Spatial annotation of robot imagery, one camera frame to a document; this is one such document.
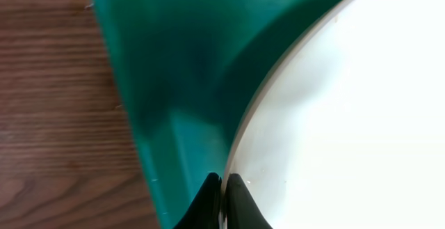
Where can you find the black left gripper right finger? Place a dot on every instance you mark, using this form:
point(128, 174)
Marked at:
point(241, 210)

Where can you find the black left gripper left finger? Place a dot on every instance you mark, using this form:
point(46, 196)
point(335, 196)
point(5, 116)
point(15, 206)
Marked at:
point(203, 213)

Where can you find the white plate with red stain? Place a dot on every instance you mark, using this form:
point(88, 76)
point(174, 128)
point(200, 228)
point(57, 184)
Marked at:
point(348, 129)

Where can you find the teal plastic tray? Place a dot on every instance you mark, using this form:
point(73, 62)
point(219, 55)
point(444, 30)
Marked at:
point(186, 71)

